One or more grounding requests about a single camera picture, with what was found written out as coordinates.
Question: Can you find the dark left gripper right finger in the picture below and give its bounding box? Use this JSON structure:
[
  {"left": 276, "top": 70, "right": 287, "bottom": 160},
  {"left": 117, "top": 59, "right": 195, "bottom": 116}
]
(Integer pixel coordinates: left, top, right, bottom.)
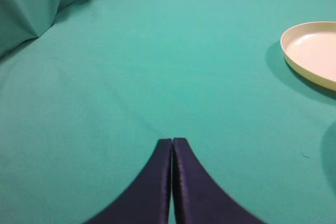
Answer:
[{"left": 172, "top": 138, "right": 263, "bottom": 223}]

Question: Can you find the yellow plastic plate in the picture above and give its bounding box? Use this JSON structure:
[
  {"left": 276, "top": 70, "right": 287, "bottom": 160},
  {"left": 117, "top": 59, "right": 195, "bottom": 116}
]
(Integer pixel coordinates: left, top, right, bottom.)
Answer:
[{"left": 280, "top": 21, "right": 335, "bottom": 91}]

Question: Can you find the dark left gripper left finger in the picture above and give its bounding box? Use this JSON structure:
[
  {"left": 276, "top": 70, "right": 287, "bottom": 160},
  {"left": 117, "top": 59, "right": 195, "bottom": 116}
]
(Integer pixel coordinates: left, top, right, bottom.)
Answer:
[{"left": 86, "top": 138, "right": 172, "bottom": 223}]

